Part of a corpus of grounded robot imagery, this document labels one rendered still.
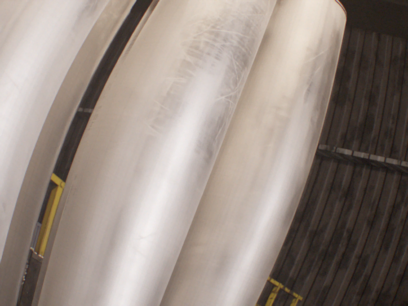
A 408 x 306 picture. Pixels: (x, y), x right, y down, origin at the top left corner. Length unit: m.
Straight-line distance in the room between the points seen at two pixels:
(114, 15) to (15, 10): 0.52
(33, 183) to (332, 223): 6.57
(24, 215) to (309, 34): 0.60
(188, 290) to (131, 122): 0.31
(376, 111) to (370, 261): 2.00
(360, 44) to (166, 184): 7.81
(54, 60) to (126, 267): 0.29
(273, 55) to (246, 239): 0.31
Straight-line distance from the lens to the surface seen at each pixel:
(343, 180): 7.59
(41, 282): 1.19
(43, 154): 0.99
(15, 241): 0.97
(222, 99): 0.83
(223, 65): 0.83
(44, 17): 0.58
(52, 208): 3.55
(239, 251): 0.99
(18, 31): 0.57
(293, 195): 1.05
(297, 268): 7.37
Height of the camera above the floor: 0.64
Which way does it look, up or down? 17 degrees up
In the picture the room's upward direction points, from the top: 21 degrees clockwise
